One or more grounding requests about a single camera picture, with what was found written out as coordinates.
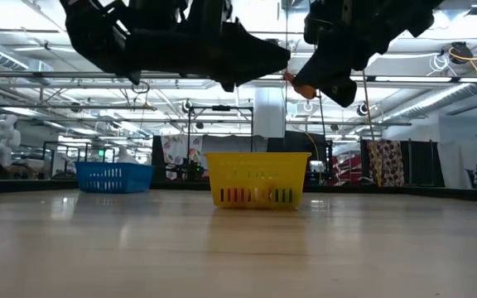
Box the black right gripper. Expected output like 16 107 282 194
294 0 388 108

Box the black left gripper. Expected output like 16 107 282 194
126 0 292 93

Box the orange chili pepper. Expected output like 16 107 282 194
283 72 319 100

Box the black tube stand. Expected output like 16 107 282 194
186 105 254 181

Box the white pillar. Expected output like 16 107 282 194
253 86 287 138

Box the black partition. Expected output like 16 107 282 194
267 131 329 183

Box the red rack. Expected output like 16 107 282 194
331 152 364 185

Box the brown patterned curtain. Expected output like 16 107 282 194
366 139 405 187

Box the floral cloth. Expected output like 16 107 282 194
160 134 205 166

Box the yellow plastic basket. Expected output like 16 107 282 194
204 151 312 210

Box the black curtain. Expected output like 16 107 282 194
402 140 445 187

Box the white panel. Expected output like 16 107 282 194
436 140 474 190

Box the blue plastic basket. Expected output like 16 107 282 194
75 161 156 195

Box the white humanoid robot figure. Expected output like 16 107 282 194
0 113 22 166

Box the metal ceiling duct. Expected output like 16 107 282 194
383 82 477 121

